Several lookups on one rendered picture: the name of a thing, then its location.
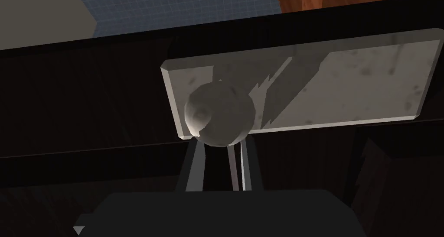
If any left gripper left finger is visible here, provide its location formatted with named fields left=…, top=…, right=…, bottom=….
left=175, top=139, right=207, bottom=192

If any dark wooden door leaf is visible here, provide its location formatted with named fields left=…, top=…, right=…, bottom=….
left=0, top=0, right=444, bottom=237

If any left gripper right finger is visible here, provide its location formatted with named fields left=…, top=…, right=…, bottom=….
left=227, top=136, right=264, bottom=192

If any grey ball door knob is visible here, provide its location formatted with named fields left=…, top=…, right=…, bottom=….
left=183, top=81, right=257, bottom=148

